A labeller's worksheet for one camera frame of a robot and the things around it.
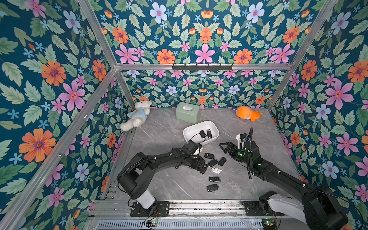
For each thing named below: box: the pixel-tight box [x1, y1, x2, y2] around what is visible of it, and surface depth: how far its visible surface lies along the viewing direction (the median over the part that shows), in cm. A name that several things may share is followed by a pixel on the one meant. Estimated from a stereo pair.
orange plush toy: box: [235, 105, 264, 122], surface depth 111 cm
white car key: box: [211, 166, 222, 174], surface depth 88 cm
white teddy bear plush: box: [119, 100, 153, 132], surface depth 108 cm
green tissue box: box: [175, 101, 201, 124], surface depth 110 cm
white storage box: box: [183, 120, 220, 146], surface depth 106 cm
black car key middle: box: [204, 152, 215, 160], surface depth 95 cm
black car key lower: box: [208, 175, 221, 183], surface depth 84 cm
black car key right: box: [217, 157, 227, 167], surface depth 92 cm
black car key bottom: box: [206, 184, 219, 192], surface depth 82 cm
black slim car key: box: [206, 128, 213, 139], surface depth 106 cm
